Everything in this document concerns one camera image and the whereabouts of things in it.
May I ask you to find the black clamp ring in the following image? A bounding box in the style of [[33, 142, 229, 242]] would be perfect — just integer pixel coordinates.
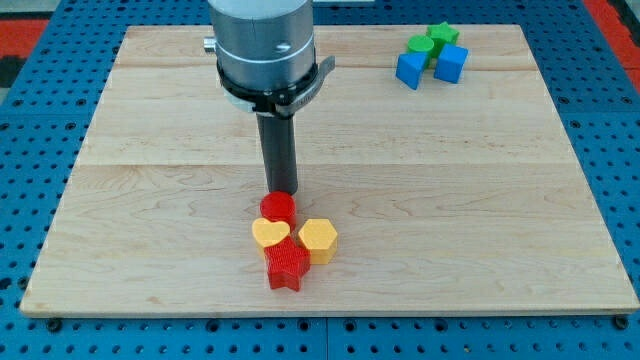
[[216, 55, 337, 120]]

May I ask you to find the green cylinder block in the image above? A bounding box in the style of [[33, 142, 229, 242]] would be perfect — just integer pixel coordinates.
[[406, 35, 435, 69]]

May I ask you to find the blue cube block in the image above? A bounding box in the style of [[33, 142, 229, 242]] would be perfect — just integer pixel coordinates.
[[434, 44, 469, 83]]

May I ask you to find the red cylinder block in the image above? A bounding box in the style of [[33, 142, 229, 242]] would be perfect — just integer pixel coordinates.
[[259, 191, 297, 231]]

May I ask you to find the wooden board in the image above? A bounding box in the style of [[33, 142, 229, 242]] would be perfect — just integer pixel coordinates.
[[20, 25, 639, 318]]

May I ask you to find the blue wedge block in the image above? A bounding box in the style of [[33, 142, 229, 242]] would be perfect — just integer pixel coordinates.
[[395, 52, 429, 90]]

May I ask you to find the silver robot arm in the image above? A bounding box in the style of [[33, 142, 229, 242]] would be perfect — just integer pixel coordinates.
[[209, 0, 316, 91]]

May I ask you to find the green star block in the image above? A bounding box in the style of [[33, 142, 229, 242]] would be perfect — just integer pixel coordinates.
[[426, 22, 460, 58]]

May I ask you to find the yellow hexagon block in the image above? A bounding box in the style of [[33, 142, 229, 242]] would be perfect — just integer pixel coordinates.
[[298, 218, 338, 265]]

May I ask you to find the red star block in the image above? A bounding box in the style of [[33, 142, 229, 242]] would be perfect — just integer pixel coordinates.
[[264, 236, 310, 292]]

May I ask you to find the yellow heart block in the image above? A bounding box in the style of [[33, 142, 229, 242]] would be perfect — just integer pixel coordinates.
[[251, 218, 291, 257]]

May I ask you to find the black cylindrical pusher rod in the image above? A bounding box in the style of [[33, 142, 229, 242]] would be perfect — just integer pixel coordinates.
[[257, 114, 298, 195]]

